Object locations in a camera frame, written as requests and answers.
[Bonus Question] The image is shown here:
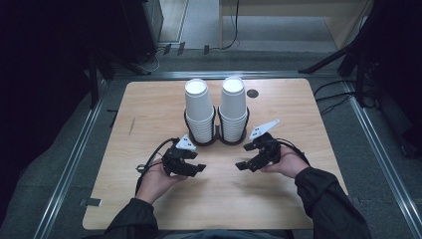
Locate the black tripod stand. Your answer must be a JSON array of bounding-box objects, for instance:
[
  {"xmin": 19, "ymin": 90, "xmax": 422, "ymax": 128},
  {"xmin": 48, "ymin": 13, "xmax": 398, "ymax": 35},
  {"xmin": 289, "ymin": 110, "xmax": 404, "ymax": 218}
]
[{"xmin": 298, "ymin": 0, "xmax": 422, "ymax": 110}]

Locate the black double cup holder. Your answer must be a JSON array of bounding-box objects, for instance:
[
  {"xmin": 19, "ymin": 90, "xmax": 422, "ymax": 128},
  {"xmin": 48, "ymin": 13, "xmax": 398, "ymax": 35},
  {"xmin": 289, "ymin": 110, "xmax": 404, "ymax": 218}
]
[{"xmin": 183, "ymin": 105, "xmax": 251, "ymax": 147}]

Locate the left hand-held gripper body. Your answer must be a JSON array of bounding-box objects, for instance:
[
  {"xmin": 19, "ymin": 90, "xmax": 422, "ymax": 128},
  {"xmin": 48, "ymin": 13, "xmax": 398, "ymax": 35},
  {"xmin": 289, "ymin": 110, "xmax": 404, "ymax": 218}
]
[{"xmin": 161, "ymin": 133, "xmax": 198, "ymax": 177}]

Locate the person's left hand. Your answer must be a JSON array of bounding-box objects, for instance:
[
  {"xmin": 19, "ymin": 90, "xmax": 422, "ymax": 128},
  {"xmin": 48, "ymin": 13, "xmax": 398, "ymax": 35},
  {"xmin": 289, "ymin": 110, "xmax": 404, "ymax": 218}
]
[{"xmin": 135, "ymin": 158, "xmax": 189, "ymax": 205}]

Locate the light wooden furniture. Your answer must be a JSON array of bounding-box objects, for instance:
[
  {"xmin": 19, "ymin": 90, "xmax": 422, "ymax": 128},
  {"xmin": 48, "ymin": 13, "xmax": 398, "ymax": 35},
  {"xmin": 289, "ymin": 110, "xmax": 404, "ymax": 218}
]
[{"xmin": 218, "ymin": 0, "xmax": 376, "ymax": 51}]

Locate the hand-held gripper black cable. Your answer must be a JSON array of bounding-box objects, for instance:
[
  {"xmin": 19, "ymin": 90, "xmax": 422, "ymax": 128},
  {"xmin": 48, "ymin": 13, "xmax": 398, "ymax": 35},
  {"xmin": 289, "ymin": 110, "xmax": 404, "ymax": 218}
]
[
  {"xmin": 134, "ymin": 136, "xmax": 180, "ymax": 195},
  {"xmin": 274, "ymin": 136, "xmax": 312, "ymax": 167}
]

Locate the left hand-held gripper black cable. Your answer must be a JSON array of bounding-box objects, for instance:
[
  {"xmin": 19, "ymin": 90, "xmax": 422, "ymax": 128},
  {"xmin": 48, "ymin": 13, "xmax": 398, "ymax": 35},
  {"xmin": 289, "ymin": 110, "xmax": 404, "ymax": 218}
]
[{"xmin": 134, "ymin": 136, "xmax": 180, "ymax": 195}]

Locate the white floor cable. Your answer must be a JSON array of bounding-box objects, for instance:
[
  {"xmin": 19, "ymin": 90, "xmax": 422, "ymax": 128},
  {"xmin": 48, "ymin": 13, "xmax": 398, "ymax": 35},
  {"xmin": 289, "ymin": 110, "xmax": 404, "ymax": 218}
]
[{"xmin": 141, "ymin": 46, "xmax": 167, "ymax": 75}]

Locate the right hand-held gripper black cable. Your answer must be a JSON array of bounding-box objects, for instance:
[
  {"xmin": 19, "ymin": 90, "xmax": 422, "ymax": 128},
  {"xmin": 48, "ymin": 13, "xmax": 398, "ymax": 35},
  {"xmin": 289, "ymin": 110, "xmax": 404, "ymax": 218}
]
[{"xmin": 274, "ymin": 136, "xmax": 312, "ymax": 167}]

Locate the black cabinet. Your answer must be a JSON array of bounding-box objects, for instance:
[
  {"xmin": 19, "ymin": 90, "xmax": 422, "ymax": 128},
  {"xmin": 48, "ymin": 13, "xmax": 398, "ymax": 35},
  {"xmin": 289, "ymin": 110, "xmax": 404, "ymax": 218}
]
[{"xmin": 121, "ymin": 0, "xmax": 164, "ymax": 65}]

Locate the stack of white paper cups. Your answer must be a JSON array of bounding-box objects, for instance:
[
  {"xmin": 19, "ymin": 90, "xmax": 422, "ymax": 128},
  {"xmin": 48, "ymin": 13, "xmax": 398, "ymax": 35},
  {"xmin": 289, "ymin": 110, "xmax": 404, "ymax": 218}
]
[
  {"xmin": 218, "ymin": 76, "xmax": 249, "ymax": 143},
  {"xmin": 184, "ymin": 78, "xmax": 216, "ymax": 144}
]

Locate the black hanging cable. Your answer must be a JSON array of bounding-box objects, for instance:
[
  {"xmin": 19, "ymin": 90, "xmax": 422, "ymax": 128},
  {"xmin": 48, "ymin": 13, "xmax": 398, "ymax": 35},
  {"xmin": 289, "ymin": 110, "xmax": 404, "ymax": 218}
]
[{"xmin": 220, "ymin": 0, "xmax": 241, "ymax": 51}]

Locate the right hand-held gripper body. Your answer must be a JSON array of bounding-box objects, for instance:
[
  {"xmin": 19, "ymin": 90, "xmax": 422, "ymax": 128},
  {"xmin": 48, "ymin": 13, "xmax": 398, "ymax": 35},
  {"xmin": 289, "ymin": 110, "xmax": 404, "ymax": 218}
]
[{"xmin": 248, "ymin": 119, "xmax": 283, "ymax": 165}]

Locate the person's right hand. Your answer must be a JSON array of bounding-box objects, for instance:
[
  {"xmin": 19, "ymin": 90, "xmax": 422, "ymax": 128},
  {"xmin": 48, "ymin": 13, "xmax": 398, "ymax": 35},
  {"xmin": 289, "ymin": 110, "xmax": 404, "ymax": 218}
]
[{"xmin": 260, "ymin": 146, "xmax": 312, "ymax": 179}]

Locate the black floor cable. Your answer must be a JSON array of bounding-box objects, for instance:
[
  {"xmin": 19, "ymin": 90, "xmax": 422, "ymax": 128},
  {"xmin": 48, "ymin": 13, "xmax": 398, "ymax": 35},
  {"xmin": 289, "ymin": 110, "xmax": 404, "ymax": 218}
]
[
  {"xmin": 315, "ymin": 93, "xmax": 356, "ymax": 117},
  {"xmin": 313, "ymin": 79, "xmax": 357, "ymax": 98}
]

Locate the person's lap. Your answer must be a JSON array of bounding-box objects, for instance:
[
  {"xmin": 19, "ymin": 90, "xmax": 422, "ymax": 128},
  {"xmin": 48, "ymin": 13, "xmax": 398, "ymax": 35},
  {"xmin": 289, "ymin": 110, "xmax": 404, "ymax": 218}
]
[{"xmin": 158, "ymin": 228, "xmax": 294, "ymax": 239}]

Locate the metal floor rail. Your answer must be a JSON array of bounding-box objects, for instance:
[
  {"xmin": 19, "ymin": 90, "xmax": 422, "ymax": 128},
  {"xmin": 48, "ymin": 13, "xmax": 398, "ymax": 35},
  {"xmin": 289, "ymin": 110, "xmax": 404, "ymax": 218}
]
[
  {"xmin": 112, "ymin": 70, "xmax": 340, "ymax": 81},
  {"xmin": 342, "ymin": 80, "xmax": 422, "ymax": 239},
  {"xmin": 33, "ymin": 79, "xmax": 110, "ymax": 239}
]

